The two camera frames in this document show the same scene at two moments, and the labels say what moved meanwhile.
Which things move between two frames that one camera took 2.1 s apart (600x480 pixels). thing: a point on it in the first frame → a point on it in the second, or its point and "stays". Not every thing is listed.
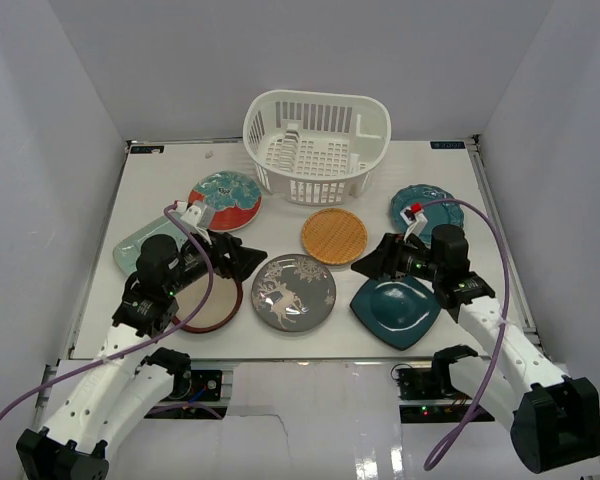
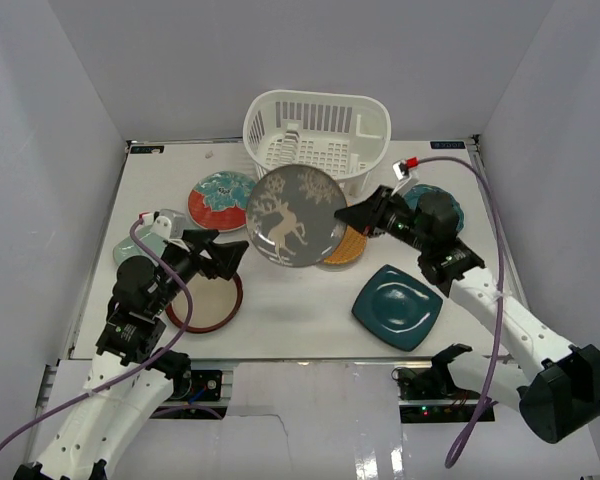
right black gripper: x=386 y=259 → x=370 y=213
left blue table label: x=147 y=149 stays
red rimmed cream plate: x=220 y=308 stays
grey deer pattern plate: x=293 y=292 → x=290 y=216
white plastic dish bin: x=319 y=148 stays
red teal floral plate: x=235 y=197 stays
